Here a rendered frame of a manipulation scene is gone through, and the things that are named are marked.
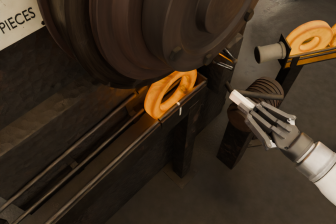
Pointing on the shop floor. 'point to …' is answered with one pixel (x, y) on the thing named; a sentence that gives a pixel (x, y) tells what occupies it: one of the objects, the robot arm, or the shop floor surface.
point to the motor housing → (233, 146)
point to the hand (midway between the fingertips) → (241, 101)
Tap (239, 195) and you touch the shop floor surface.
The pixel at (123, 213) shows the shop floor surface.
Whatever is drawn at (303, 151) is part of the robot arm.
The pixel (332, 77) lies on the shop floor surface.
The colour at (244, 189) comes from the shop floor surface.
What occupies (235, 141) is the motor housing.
